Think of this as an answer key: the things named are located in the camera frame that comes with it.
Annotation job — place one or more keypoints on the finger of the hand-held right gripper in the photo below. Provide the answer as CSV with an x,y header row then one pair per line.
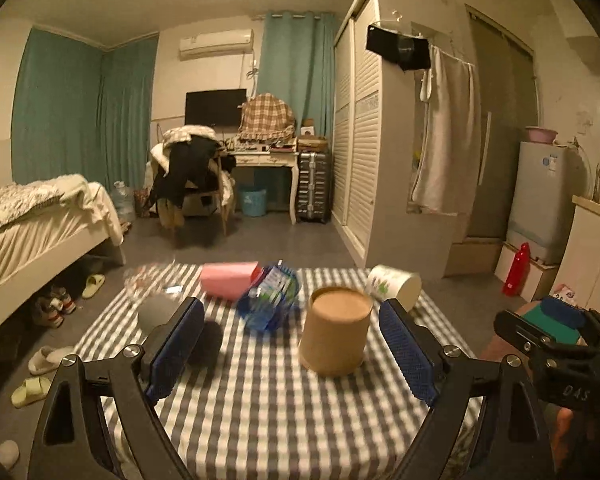
x,y
562,311
517,331

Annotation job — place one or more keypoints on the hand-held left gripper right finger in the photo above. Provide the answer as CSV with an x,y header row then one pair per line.
x,y
406,352

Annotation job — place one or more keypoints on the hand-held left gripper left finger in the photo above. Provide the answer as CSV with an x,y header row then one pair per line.
x,y
176,342

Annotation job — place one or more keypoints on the brown paper cup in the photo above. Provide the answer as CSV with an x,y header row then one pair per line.
x,y
335,335

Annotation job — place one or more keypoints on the person's right forearm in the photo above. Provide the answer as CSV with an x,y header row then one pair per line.
x,y
562,435

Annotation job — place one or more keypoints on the white cup with green print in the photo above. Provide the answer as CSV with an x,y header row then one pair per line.
x,y
392,284

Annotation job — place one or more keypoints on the pink cup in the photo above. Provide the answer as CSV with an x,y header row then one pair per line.
x,y
227,281

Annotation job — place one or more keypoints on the cardboard box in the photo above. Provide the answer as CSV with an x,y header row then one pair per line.
x,y
542,277

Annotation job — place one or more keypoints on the red bottle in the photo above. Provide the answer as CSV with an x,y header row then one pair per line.
x,y
516,270

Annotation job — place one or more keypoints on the white cabinet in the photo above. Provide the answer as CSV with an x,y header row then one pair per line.
x,y
592,245

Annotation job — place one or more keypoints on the yellow slipper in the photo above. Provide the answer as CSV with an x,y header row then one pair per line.
x,y
30,391
94,286

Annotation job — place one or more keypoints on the grey white checked tablecloth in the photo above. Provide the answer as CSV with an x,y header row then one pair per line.
x,y
260,410

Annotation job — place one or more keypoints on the white small fridge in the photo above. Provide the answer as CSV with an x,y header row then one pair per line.
x,y
542,195

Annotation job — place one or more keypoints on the pair of sneakers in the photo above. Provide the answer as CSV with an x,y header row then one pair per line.
x,y
55,305

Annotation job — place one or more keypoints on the white slipper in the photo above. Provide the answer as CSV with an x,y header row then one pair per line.
x,y
5,454
50,358

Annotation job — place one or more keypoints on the clear water jug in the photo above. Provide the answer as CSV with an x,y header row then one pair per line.
x,y
124,202

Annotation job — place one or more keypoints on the wooden chair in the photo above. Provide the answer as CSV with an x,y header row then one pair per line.
x,y
225,195

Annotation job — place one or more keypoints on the blue waste bin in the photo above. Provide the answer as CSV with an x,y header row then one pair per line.
x,y
253,202

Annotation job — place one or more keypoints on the bed with beige sheet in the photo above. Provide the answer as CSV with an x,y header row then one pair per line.
x,y
35,240

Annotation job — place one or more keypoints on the pink basin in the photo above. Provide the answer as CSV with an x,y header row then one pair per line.
x,y
541,134

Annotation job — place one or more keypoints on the pile of clothes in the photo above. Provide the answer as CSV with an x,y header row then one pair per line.
x,y
187,160

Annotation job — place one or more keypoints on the silver suitcase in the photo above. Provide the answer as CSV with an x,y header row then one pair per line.
x,y
313,187

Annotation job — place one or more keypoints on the frosted glass door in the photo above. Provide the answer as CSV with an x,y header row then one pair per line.
x,y
502,125

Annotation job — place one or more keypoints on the white louvred wardrobe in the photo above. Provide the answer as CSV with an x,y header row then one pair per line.
x,y
365,150

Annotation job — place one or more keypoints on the white desk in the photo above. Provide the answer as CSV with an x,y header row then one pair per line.
x,y
275,159

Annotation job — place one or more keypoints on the white hanging towel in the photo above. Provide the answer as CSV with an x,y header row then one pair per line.
x,y
445,135

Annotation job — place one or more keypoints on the wicker basket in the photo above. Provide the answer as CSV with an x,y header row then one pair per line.
x,y
312,143

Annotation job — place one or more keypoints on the teal curtain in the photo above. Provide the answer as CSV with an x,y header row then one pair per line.
x,y
55,105
295,60
127,110

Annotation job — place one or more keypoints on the black television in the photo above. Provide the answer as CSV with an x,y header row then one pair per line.
x,y
215,106

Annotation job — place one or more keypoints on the plaid cloth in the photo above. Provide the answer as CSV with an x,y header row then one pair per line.
x,y
267,115

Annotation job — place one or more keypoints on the white air conditioner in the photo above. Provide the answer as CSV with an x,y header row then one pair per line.
x,y
215,44

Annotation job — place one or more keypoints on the black hanging cloth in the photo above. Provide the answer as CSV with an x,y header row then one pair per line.
x,y
397,47

